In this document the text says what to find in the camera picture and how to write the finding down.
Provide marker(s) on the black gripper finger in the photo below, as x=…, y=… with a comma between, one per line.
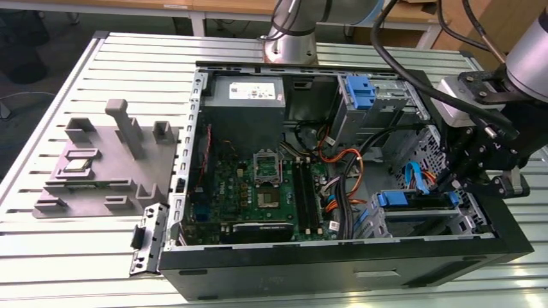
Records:
x=477, y=184
x=464, y=150

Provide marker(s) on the hard disk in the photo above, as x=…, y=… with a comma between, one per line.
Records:
x=391, y=199

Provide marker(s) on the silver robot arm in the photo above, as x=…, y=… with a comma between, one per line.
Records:
x=291, y=45

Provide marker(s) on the grey metal disk bay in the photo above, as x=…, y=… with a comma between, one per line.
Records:
x=421, y=215

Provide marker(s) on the grey metal drive cage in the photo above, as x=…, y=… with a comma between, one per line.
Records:
x=352, y=125

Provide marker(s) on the blue plastic drive latch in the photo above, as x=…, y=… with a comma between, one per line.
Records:
x=360, y=93

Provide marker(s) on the black RAM slot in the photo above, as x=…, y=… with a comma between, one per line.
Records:
x=313, y=194
x=301, y=194

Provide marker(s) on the brown wooden cabinet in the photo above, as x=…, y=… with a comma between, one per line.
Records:
x=505, y=16

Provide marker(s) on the CPU socket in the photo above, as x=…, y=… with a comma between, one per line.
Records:
x=272, y=199

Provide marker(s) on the black open PC case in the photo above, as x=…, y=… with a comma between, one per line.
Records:
x=299, y=276

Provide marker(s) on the grey Dell power supply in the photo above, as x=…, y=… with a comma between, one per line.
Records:
x=248, y=128

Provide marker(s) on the black graphics card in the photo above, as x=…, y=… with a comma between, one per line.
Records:
x=259, y=232

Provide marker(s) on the green motherboard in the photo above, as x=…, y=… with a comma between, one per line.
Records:
x=233, y=192

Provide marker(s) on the grey parts rack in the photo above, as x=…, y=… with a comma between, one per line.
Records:
x=107, y=160

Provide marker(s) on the green RAM stick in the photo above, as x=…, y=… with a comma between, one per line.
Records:
x=87, y=185

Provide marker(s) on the silver CPU chip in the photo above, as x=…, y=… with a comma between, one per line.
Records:
x=76, y=164

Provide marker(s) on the black speckled wrist bracket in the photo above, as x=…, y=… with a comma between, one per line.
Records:
x=471, y=78

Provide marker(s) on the grey hinged card bracket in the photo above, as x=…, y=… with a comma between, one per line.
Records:
x=149, y=239

